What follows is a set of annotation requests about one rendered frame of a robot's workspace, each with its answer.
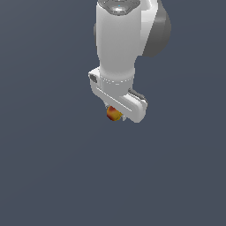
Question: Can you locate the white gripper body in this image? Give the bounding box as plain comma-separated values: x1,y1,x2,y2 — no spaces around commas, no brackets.
87,66,148,124

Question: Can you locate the small orange yellow object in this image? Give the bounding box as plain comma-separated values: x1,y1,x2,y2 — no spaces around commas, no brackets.
106,105,124,122

